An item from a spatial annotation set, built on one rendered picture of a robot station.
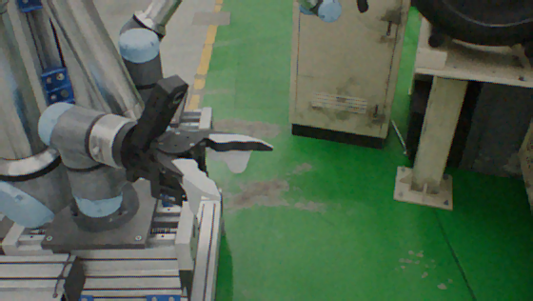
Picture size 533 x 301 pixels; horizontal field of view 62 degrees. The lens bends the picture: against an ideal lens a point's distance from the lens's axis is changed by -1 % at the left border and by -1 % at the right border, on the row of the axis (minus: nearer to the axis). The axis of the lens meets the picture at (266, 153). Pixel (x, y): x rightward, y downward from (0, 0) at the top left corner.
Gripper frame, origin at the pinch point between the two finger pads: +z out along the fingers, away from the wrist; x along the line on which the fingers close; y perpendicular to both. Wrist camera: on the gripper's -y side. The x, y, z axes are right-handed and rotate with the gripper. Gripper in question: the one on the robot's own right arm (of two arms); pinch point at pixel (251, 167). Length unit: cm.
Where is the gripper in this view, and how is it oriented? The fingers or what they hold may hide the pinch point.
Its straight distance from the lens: 58.5
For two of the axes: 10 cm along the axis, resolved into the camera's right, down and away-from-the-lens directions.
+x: -4.2, 4.0, -8.2
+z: 9.1, 2.4, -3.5
